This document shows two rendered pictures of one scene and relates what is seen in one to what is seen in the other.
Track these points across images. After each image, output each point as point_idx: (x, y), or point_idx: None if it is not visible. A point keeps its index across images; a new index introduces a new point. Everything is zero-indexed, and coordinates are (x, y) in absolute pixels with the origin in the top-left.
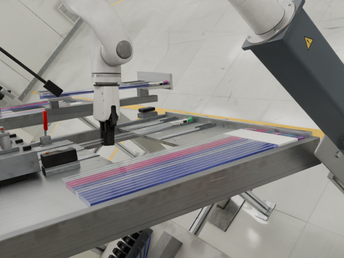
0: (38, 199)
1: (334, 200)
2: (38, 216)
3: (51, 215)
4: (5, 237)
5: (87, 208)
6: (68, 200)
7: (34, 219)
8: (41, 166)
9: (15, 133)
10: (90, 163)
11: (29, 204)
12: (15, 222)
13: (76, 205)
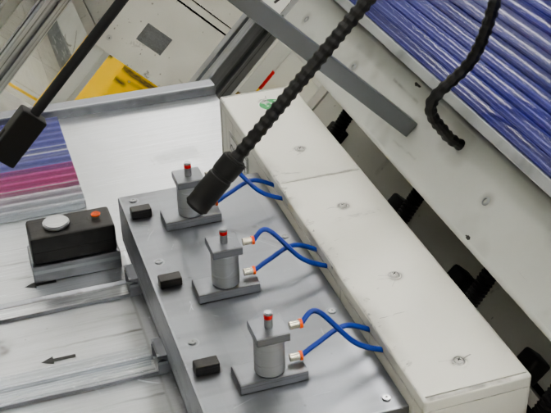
0: (130, 166)
1: None
2: (130, 129)
3: (111, 127)
4: (164, 87)
5: (63, 106)
6: (84, 151)
7: (136, 124)
8: (118, 248)
9: (195, 360)
10: (0, 274)
11: (145, 158)
12: (161, 125)
13: (75, 138)
